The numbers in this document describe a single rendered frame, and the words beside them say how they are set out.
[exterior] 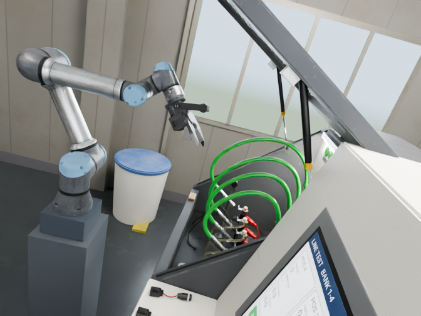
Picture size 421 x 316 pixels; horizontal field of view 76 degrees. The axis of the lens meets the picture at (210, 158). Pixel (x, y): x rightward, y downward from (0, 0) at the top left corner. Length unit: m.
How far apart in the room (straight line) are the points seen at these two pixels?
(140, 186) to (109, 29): 1.33
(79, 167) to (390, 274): 1.04
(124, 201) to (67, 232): 1.28
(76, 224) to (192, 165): 1.80
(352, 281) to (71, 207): 1.05
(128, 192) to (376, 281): 2.20
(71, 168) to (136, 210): 1.45
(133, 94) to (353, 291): 0.84
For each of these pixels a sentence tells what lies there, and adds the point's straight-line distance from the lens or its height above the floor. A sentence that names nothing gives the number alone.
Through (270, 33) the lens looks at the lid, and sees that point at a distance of 0.60.
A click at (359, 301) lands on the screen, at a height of 1.43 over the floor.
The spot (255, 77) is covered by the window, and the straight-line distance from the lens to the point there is 2.61.
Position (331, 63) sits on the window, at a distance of 2.76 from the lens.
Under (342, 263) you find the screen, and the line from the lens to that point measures 0.47.
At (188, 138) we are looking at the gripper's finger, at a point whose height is 1.33.
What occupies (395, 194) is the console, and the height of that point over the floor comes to 1.55.
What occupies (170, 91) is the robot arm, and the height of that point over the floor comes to 1.47.
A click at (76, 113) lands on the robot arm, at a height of 1.27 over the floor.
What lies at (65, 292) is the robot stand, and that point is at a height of 0.52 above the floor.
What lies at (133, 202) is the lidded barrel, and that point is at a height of 0.26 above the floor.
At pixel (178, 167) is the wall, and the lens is 2.89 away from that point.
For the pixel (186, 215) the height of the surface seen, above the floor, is 0.95.
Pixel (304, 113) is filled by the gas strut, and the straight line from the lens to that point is 0.66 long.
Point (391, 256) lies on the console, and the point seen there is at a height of 1.50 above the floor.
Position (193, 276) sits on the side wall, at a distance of 0.89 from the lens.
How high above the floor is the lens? 1.67
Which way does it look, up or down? 22 degrees down
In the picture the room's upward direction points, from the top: 15 degrees clockwise
